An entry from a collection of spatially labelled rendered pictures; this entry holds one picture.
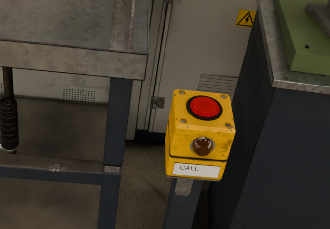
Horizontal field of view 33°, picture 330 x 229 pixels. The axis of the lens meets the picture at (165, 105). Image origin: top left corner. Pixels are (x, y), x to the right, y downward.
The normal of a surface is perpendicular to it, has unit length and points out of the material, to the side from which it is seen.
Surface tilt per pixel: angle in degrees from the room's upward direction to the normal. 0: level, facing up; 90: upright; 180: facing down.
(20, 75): 90
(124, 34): 0
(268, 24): 0
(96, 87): 90
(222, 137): 90
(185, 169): 90
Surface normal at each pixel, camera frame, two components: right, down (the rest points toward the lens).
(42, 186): 0.13, -0.76
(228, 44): 0.01, 0.65
